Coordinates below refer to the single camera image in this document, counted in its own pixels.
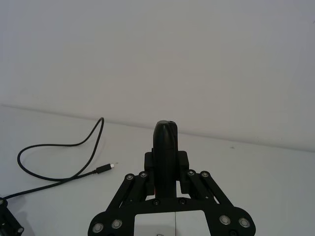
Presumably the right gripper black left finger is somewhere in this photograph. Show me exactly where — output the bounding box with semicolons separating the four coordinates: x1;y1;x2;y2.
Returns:
105;151;156;215

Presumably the black cable with silver plug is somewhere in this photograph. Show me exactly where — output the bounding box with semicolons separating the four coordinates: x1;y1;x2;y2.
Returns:
0;117;116;201

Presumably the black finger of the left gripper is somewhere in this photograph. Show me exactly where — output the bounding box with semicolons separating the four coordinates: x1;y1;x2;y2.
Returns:
0;194;25;236

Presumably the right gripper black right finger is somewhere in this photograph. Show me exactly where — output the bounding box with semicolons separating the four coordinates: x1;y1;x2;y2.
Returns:
176;150;231;214

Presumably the black rounded handheld device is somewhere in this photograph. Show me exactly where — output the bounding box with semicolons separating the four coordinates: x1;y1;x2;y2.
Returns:
152;119;178;199

